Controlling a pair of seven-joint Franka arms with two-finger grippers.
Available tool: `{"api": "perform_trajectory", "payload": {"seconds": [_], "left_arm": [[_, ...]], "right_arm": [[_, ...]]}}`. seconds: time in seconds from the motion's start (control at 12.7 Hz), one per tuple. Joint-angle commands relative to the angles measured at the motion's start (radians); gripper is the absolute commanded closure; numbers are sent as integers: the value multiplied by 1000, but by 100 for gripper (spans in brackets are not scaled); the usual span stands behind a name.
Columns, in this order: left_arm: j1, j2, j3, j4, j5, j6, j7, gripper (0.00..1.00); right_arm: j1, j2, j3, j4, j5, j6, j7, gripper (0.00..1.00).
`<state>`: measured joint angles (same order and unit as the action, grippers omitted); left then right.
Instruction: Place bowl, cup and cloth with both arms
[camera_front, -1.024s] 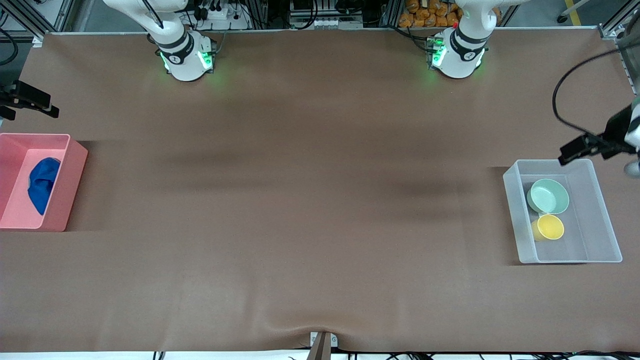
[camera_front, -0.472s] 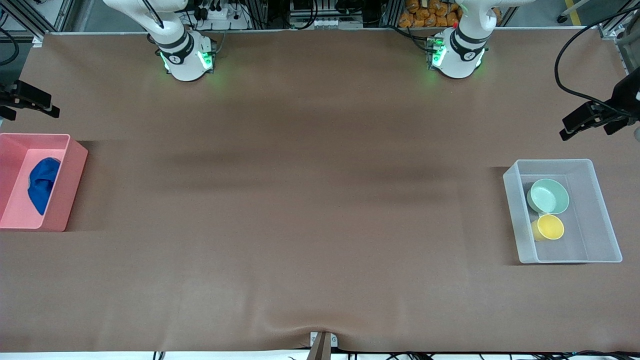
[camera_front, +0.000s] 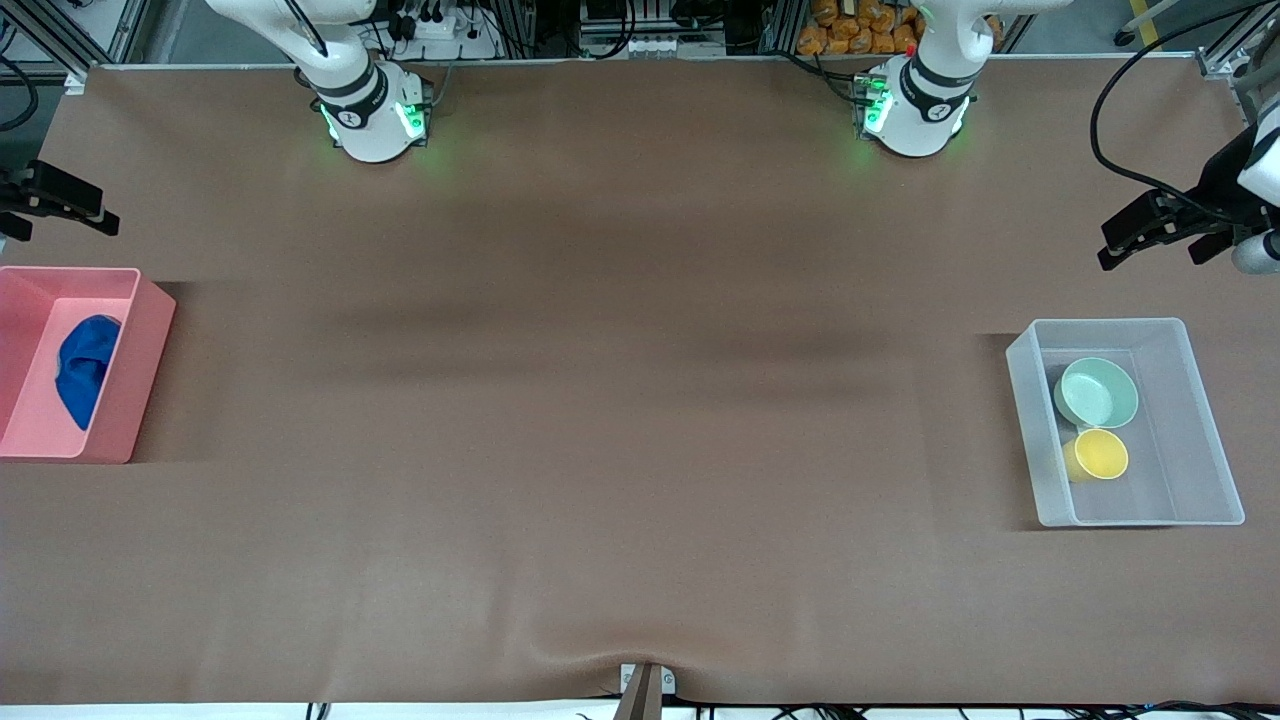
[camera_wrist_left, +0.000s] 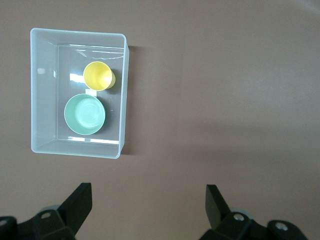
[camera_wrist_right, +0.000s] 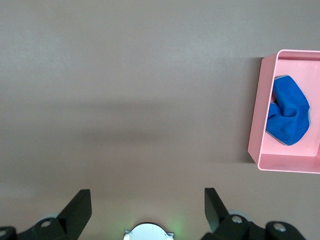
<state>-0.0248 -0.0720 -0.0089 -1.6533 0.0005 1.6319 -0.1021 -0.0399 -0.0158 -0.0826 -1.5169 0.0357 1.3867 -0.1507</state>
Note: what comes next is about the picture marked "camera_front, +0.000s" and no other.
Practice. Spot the clear plastic bin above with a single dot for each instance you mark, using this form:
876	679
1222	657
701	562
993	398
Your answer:
1190	470

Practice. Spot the orange packaged goods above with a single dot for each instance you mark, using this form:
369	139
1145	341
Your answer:
850	35

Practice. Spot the brown table mat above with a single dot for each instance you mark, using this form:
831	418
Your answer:
640	250

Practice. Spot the white power strip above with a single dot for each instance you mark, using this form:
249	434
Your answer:
440	28

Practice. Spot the yellow cup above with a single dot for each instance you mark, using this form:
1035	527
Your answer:
1100	455

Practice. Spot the aluminium frame rail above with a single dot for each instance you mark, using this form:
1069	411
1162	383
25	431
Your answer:
50	38

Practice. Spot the pink plastic bin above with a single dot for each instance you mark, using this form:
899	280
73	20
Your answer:
140	380

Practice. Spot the metal table edge bracket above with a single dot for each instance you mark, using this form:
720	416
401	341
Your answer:
640	695

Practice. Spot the blue cloth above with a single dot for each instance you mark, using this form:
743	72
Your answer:
85	370

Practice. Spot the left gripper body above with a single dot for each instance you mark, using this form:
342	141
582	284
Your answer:
1217	184

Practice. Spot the pale green bowl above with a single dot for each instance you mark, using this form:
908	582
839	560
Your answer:
1100	395

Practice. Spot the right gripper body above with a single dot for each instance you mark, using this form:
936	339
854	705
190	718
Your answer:
30	192

